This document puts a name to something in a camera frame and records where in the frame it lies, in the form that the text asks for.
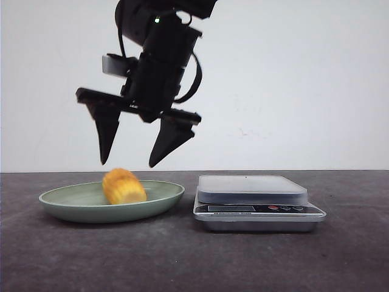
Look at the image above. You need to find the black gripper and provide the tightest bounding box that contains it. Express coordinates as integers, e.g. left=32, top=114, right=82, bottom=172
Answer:
left=75, top=52, right=201, bottom=168

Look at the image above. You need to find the yellow corn cob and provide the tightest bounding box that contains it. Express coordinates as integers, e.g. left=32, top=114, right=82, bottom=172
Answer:
left=102, top=168, right=147, bottom=204

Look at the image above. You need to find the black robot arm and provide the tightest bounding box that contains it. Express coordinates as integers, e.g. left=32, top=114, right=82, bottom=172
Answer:
left=75, top=1, right=215, bottom=167

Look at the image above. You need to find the pale green plate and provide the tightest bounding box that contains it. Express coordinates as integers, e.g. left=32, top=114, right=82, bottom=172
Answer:
left=38, top=179, right=185, bottom=224

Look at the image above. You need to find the silver kitchen scale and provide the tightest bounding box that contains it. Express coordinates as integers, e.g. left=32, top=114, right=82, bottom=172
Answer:
left=193, top=175, right=326, bottom=232

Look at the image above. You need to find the grey table mat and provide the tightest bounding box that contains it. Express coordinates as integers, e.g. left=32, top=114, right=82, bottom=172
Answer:
left=1, top=170, right=388, bottom=291

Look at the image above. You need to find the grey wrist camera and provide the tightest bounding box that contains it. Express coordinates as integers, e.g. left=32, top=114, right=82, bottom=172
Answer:
left=102, top=54, right=138, bottom=77

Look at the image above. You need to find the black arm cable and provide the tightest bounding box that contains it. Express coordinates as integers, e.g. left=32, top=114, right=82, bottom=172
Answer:
left=173, top=51, right=204, bottom=104

